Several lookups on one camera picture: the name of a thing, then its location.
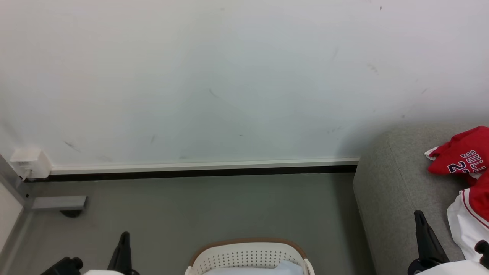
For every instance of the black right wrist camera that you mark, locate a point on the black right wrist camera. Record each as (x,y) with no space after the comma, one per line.
(483,252)

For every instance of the light blue garment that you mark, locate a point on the light blue garment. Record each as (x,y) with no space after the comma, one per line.
(267,270)

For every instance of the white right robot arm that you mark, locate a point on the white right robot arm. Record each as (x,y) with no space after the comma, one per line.
(454,269)

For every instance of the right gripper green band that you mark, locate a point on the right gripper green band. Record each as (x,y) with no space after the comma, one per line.
(418,268)

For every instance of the white jersey red trim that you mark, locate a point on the white jersey red trim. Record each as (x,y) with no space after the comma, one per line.
(464,229)

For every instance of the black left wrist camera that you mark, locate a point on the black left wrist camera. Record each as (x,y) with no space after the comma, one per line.
(61,266)

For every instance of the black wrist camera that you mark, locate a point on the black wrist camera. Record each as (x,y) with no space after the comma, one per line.
(483,252)
(61,266)

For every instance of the black baseboard strip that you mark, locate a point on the black baseboard strip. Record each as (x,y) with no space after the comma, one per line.
(191,173)

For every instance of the red basketball jersey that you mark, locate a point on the red basketball jersey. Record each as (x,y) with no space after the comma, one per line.
(458,156)

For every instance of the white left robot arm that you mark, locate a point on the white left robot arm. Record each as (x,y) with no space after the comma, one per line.
(103,272)

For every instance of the grey metal frame foot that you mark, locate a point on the grey metal frame foot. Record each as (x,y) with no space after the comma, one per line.
(57,202)

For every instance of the white wall socket box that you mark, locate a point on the white wall socket box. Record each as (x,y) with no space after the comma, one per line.
(32,160)

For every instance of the white laundry basket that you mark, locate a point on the white laundry basket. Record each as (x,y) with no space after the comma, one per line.
(244,256)

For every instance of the grey fabric sofa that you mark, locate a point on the grey fabric sofa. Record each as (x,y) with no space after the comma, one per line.
(393,183)

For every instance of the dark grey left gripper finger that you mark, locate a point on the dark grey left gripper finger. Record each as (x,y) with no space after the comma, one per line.
(122,254)

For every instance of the black frame foot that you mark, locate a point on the black frame foot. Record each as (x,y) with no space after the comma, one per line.
(71,213)

